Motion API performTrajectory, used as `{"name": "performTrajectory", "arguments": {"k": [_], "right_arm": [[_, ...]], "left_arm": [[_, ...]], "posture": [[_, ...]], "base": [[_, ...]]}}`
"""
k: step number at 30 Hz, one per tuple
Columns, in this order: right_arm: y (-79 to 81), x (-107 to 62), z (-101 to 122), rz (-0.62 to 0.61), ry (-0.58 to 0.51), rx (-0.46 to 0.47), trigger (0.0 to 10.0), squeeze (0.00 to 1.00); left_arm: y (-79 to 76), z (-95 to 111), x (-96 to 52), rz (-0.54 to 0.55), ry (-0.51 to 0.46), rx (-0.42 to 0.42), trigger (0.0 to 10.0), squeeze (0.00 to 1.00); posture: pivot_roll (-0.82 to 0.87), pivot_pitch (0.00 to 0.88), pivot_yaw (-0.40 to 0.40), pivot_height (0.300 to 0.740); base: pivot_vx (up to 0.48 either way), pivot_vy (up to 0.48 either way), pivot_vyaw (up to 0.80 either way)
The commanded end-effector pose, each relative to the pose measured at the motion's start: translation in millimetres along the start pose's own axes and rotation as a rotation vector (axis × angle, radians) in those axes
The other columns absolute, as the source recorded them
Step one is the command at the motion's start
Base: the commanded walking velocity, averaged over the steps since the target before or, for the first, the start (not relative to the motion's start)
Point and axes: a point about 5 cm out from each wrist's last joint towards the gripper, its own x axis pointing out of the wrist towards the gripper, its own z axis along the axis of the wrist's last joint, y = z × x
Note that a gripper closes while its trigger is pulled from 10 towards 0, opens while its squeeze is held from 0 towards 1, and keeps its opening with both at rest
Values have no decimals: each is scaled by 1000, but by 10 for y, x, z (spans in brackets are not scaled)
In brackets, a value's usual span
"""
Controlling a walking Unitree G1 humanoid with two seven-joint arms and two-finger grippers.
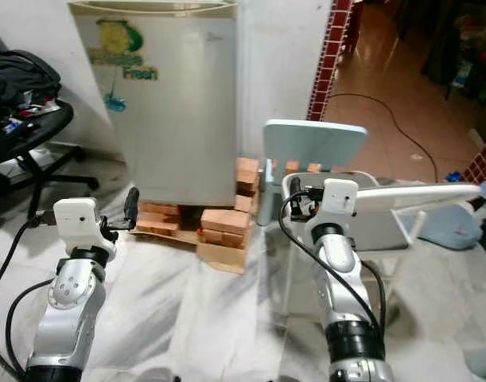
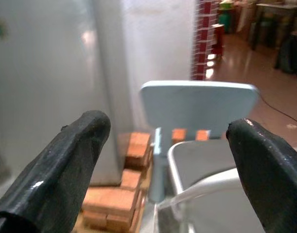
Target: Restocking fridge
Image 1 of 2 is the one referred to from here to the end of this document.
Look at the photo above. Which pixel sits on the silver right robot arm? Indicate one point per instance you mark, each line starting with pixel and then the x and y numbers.
pixel 342 294

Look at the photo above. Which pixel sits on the light blue plastic chair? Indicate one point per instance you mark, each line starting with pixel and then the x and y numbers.
pixel 314 143

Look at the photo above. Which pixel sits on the blue fabric bag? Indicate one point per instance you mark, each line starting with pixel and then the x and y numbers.
pixel 453 231

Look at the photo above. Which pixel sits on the red clay brick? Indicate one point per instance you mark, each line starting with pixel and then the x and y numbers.
pixel 223 239
pixel 161 210
pixel 227 220
pixel 248 166

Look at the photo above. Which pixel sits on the dark clothes pile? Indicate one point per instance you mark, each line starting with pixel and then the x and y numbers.
pixel 24 79

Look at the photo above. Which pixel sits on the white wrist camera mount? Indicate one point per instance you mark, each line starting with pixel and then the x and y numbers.
pixel 77 223
pixel 340 200

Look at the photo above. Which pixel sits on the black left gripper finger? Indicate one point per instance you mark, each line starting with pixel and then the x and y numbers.
pixel 132 205

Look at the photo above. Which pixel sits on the silver fridge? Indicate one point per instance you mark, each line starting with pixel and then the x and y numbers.
pixel 155 8

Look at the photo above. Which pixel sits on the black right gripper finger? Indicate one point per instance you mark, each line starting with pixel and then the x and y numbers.
pixel 294 188

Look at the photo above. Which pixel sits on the black office chair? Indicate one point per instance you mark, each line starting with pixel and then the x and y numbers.
pixel 36 131

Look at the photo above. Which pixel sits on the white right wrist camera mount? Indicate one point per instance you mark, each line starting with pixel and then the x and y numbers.
pixel 340 200

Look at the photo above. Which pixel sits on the dark wooden furniture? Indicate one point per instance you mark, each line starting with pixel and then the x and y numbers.
pixel 449 40

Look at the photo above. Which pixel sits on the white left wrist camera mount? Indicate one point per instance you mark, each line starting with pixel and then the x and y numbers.
pixel 77 223

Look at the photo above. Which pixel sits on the yellow green fresh sticker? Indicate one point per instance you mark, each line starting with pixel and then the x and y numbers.
pixel 119 38

